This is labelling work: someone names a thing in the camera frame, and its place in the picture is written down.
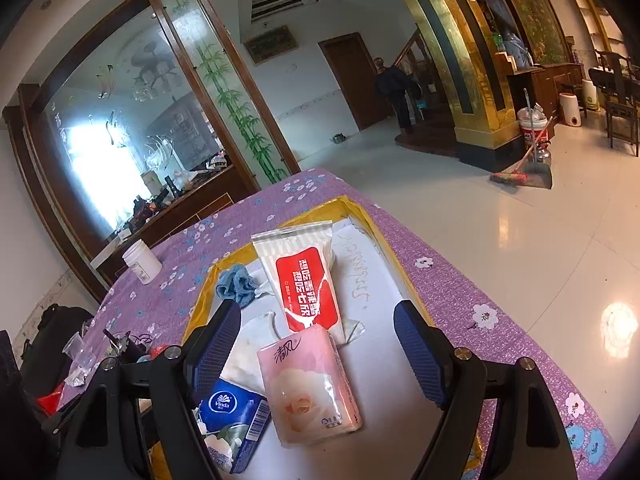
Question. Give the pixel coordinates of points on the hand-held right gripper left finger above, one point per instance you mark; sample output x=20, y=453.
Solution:
x=217, y=350

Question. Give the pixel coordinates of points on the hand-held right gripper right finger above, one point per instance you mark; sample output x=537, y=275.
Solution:
x=420, y=350

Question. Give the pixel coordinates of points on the white towel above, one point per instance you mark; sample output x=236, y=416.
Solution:
x=250, y=345

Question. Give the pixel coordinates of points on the blue tissue pack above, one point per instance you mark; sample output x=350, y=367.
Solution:
x=227, y=405

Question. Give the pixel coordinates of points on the blue fluffy cloth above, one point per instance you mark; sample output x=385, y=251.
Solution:
x=237, y=282

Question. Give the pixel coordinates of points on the yellow-rimmed white tray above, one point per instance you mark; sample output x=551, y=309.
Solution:
x=380, y=270

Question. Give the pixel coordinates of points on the pink tissue pack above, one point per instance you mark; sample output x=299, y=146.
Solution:
x=305, y=390

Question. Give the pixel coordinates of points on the red label wet wipe pack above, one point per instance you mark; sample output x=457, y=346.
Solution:
x=305, y=285

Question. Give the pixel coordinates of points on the purple floral tablecloth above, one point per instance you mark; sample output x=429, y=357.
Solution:
x=440, y=290

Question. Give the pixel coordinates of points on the white plastic jar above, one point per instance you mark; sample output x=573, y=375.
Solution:
x=141, y=262

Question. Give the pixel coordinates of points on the clear plastic cup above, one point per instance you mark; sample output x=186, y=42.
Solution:
x=77, y=352

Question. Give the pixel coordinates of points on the crumpled foil wrapper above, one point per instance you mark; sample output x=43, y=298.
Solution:
x=77, y=376

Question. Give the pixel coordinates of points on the wooden counter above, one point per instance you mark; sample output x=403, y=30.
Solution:
x=200, y=205

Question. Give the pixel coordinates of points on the black flashlight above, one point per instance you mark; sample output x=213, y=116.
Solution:
x=170, y=186

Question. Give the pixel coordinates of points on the grey dustpan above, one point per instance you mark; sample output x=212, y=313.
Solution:
x=540, y=175

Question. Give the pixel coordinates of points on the wooden staircase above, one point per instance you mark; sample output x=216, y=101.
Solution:
x=430, y=135

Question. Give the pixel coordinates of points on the wooden framed glass partition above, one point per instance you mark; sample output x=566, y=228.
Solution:
x=100, y=160

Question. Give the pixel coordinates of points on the small metal pot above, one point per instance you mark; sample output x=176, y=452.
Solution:
x=339, y=137

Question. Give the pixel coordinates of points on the bamboo painted glass panel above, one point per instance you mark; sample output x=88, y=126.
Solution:
x=235, y=110

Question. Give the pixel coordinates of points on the blue stool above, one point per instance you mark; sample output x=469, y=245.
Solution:
x=422, y=107

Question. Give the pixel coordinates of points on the red and white bucket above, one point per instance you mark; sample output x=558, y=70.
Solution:
x=532, y=132

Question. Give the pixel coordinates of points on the brown wooden door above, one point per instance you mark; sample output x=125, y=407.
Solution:
x=350, y=80

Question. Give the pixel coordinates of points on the white humidifier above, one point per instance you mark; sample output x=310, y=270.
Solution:
x=570, y=110

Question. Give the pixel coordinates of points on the wooden cabinet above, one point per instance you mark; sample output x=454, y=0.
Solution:
x=545, y=90

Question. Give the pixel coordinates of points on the gold pillar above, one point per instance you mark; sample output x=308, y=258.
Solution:
x=465, y=60

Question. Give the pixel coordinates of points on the white and green appliance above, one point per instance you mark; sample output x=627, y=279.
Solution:
x=591, y=96

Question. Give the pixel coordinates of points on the dark wooden chair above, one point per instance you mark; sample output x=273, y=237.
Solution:
x=620, y=110

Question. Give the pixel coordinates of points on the framed wall picture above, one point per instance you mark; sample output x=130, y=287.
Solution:
x=268, y=44

